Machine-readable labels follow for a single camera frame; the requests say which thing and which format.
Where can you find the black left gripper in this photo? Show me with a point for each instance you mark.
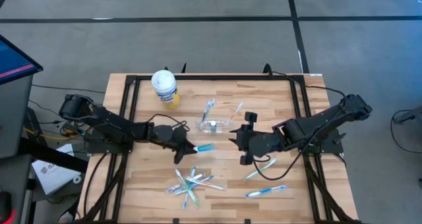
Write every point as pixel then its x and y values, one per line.
pixel 179 140

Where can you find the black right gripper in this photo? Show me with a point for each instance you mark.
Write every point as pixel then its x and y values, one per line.
pixel 248 141

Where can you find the blue mouthwash bottle white cap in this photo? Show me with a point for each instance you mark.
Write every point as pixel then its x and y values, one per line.
pixel 206 148
pixel 213 123

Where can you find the orange toothbrush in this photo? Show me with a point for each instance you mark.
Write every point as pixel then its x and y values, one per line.
pixel 236 110
pixel 214 185

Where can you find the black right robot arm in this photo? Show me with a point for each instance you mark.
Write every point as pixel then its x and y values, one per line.
pixel 313 125

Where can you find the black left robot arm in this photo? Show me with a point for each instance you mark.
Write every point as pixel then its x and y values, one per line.
pixel 115 125

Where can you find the clear acrylic organizer box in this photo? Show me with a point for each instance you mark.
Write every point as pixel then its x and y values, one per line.
pixel 201 130

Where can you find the yellow Lysol wipes canister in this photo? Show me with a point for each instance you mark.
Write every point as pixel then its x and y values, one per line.
pixel 163 82

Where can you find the white sticker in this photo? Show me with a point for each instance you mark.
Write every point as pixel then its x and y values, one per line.
pixel 315 74

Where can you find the white tape roll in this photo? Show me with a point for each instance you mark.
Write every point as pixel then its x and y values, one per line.
pixel 74 179

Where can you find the white printed booklet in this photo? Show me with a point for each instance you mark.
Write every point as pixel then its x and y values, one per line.
pixel 52 178

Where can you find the black desk crossbar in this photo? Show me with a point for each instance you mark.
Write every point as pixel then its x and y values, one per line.
pixel 49 155

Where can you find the grey floor stand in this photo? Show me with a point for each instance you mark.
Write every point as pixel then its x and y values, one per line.
pixel 412 116

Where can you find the monitor with blue screen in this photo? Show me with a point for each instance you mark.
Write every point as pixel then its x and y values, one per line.
pixel 13 62

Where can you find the black aluminium rig frame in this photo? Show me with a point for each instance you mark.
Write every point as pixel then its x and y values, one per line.
pixel 214 77

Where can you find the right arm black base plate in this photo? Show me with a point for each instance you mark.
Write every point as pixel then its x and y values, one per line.
pixel 333 148

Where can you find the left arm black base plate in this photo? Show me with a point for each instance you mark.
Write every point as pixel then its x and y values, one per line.
pixel 94 149

